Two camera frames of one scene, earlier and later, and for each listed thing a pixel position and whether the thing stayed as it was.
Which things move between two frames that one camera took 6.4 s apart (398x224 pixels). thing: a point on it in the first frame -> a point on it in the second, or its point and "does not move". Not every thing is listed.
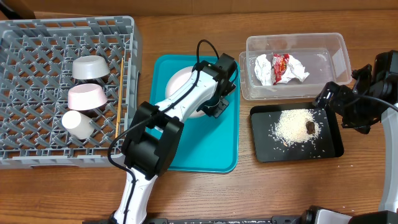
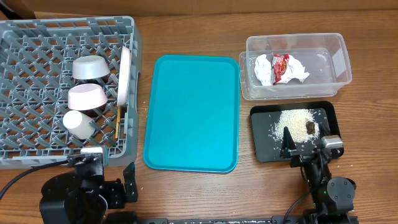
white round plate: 177,80 -> 124,77
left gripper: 216,112 -> 114,188
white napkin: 263,70 does not move
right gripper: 331,97 -> 305,158
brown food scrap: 310,127 does not move
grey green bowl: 89,67 does not move
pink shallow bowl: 86,97 does not move
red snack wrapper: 280,61 does not move
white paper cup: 77,124 does not move
